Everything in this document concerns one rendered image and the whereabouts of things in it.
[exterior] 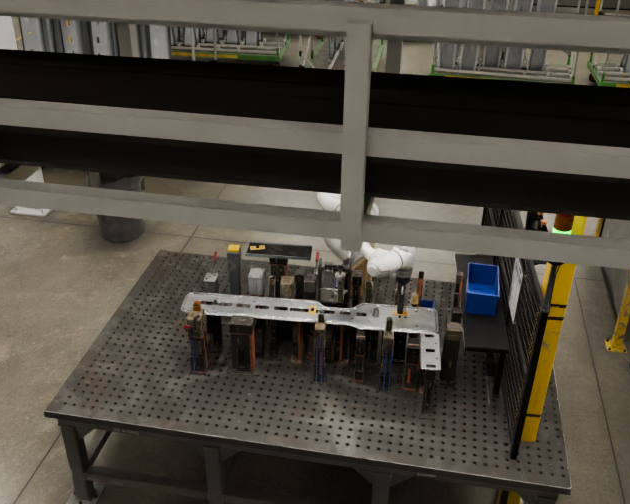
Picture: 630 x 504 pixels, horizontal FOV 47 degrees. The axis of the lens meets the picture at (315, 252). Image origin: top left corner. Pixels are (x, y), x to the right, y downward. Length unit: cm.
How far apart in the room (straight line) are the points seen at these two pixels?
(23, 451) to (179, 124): 468
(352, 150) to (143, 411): 370
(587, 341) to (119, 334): 333
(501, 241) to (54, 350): 538
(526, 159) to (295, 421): 357
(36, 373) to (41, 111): 519
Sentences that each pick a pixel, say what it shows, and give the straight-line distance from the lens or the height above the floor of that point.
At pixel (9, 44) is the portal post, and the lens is 691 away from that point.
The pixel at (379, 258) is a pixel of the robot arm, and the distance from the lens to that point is 355.
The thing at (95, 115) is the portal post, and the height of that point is 323.
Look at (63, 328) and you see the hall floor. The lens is 572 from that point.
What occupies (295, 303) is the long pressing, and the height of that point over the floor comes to 100.
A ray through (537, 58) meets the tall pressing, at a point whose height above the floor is 46.
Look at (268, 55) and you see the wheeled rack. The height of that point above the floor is 27.
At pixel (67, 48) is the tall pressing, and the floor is 119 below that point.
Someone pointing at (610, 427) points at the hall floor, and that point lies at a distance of 507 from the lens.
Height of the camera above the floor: 329
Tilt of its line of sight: 31 degrees down
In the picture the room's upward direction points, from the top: 1 degrees clockwise
